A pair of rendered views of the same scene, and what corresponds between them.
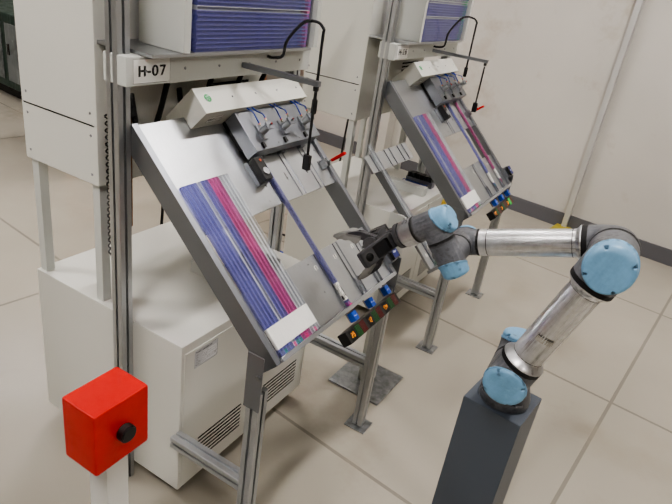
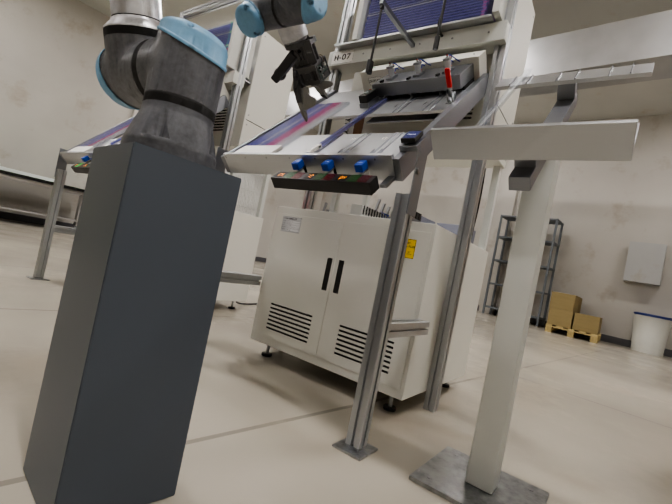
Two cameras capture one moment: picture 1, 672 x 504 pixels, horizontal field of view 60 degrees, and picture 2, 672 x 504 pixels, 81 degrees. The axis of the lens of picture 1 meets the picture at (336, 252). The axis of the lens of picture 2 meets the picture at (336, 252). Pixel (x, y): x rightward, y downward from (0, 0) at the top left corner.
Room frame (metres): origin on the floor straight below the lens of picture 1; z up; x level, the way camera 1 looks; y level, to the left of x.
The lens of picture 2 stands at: (1.84, -1.18, 0.44)
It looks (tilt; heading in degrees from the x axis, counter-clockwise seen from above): 1 degrees up; 98
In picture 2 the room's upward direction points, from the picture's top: 12 degrees clockwise
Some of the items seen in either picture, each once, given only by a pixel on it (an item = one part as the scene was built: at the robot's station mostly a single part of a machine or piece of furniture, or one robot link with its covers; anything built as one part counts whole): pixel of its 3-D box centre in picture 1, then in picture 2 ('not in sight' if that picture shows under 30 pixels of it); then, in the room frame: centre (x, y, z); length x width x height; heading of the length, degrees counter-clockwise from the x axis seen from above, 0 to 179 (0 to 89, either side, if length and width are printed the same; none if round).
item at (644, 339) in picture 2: not in sight; (649, 333); (6.13, 5.81, 0.31); 0.52 x 0.51 x 0.62; 56
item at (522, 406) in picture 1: (507, 383); (174, 134); (1.44, -0.57, 0.60); 0.15 x 0.15 x 0.10
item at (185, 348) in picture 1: (184, 340); (372, 300); (1.80, 0.51, 0.31); 0.70 x 0.65 x 0.62; 153
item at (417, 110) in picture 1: (408, 185); not in sight; (3.01, -0.33, 0.65); 1.01 x 0.73 x 1.29; 63
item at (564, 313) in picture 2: not in sight; (576, 316); (5.14, 6.10, 0.34); 1.15 x 0.82 x 0.68; 56
